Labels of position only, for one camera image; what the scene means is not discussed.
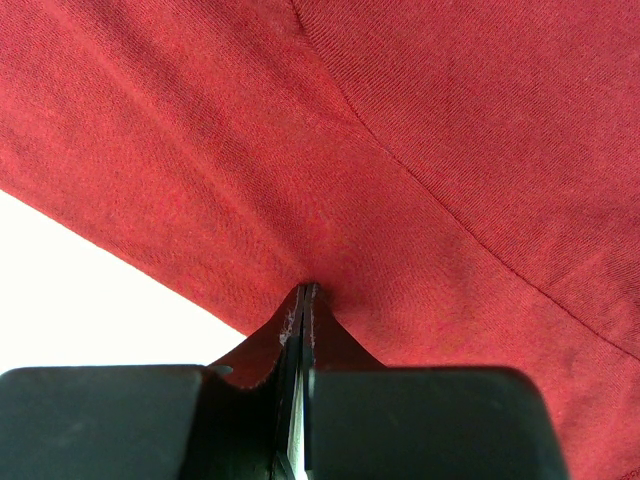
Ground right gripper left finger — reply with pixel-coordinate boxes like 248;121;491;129
1;287;306;479

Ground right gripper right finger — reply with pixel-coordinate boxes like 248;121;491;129
302;284;569;479

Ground red t shirt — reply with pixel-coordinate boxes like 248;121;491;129
1;1;639;479

